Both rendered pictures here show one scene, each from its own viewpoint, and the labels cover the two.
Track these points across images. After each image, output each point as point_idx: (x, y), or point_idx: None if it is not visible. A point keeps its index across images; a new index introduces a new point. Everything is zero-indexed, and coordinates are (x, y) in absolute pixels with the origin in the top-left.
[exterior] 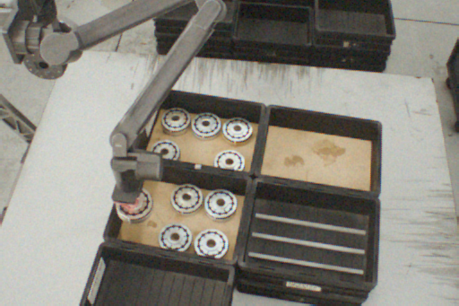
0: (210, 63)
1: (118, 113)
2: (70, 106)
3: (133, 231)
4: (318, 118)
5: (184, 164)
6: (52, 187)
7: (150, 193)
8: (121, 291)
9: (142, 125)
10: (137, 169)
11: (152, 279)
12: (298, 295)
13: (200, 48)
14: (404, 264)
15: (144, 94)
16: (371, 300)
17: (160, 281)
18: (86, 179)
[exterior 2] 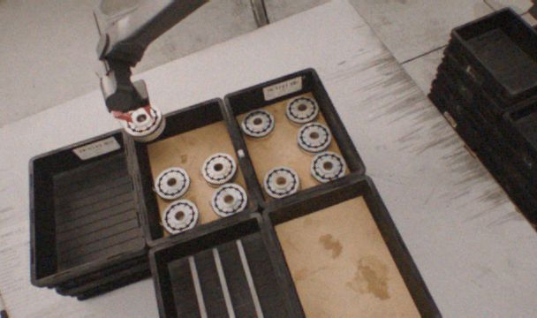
0: (423, 103)
1: None
2: (286, 37)
3: (169, 149)
4: (394, 240)
5: (238, 141)
6: (202, 77)
7: (214, 139)
8: (110, 174)
9: (118, 41)
10: (102, 80)
11: (131, 190)
12: None
13: (190, 1)
14: None
15: (135, 12)
16: None
17: (132, 197)
18: (223, 93)
